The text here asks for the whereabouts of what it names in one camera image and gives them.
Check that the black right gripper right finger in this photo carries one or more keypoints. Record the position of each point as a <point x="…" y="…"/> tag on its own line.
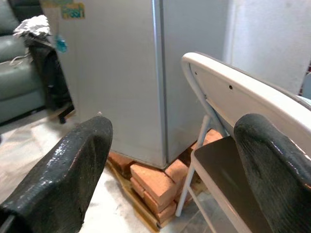
<point x="279" y="182"/>

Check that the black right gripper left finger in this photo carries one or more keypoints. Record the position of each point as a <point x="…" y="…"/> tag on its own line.
<point x="58" y="182"/>

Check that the silver fridge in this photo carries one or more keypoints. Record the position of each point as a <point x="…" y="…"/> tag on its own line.
<point x="116" y="72"/>

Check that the blue fridge magnet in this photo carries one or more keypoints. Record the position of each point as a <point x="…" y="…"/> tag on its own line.
<point x="60" y="44"/>

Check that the yellow green fridge sticker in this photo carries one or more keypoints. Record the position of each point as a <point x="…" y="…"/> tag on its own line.
<point x="73" y="12"/>

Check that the red clay brick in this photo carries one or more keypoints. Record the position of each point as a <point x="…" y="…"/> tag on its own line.
<point x="160" y="211"/>
<point x="211" y="137"/>
<point x="177" y="170"/>
<point x="119" y="161"/>
<point x="155" y="180"/>

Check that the wooden base board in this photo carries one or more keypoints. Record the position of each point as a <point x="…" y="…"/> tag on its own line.
<point x="136" y="206"/>

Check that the white folding chair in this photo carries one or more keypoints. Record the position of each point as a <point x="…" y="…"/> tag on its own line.
<point x="243" y="89"/>

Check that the grey green leather sofa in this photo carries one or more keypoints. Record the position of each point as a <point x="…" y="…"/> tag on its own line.
<point x="17" y="85"/>

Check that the white grey crumpled cloth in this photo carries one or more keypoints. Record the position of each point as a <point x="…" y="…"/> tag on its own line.
<point x="34" y="26"/>

